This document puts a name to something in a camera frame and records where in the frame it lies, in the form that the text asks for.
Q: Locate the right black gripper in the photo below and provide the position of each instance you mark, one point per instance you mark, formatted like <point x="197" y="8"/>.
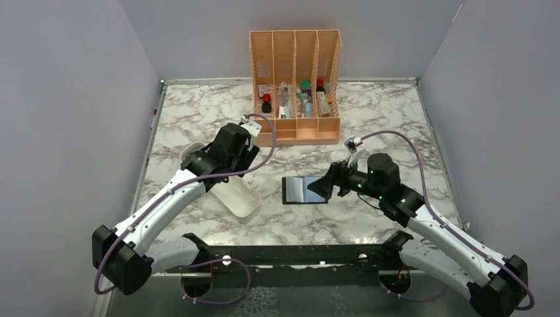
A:
<point x="337" y="174"/>

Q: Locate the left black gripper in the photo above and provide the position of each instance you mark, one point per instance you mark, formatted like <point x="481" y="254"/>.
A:
<point x="247" y="155"/>

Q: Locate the black leather card holder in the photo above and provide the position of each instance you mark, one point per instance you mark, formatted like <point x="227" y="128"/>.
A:
<point x="295" y="191"/>

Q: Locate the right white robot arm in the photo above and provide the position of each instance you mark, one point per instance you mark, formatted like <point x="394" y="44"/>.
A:
<point x="493" y="284"/>

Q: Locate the white plastic tray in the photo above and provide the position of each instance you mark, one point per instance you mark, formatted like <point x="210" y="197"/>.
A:
<point x="235" y="196"/>

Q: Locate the black round item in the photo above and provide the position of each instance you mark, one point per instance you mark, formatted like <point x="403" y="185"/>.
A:
<point x="266" y="107"/>

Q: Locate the grey stapler box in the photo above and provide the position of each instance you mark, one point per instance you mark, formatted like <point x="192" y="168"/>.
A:
<point x="324" y="109"/>

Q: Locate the green cap item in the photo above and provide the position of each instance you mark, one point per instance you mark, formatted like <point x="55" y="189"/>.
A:
<point x="305" y="85"/>

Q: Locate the orange desk organizer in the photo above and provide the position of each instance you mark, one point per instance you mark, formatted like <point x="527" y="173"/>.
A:
<point x="281" y="60"/>

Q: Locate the red cap bottle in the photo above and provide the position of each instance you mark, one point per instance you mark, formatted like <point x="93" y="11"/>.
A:
<point x="320" y="85"/>

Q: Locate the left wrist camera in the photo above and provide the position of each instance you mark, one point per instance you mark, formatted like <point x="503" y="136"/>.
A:
<point x="252" y="127"/>

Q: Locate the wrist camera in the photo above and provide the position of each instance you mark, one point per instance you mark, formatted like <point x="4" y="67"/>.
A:
<point x="356" y="149"/>
<point x="252" y="127"/>

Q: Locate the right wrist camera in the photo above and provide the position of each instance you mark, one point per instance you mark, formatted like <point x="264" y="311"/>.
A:
<point x="356" y="149"/>

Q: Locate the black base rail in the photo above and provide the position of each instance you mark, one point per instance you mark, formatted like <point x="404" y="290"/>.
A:
<point x="365" y="265"/>

